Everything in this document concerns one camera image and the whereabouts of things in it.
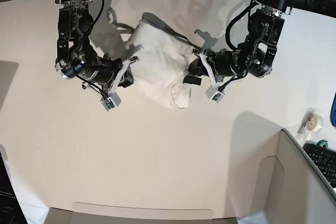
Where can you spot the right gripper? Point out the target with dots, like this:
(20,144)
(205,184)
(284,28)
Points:
(119,74)

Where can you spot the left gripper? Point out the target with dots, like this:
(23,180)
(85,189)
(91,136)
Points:
(208,63)

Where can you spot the white printed t-shirt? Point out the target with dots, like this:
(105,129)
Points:
(164,57)

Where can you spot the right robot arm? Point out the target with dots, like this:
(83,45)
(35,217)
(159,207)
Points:
(76,58)

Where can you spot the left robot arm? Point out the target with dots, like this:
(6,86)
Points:
(253,56)

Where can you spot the clear tape dispenser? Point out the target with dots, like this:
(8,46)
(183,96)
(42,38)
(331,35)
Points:
(311,123)

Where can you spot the blue cloth at right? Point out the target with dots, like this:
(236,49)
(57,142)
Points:
(333,114)

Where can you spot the green tape roll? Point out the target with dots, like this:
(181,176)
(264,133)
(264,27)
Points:
(322,144)

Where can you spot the black computer keyboard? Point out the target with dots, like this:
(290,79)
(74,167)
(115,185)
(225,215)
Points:
(324,159)

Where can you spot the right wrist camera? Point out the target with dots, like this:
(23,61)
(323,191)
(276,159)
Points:
(112,101)

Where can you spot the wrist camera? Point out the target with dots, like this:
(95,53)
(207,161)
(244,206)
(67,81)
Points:
(214,94)
(112,101)

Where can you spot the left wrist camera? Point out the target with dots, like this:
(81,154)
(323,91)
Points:
(214,94)

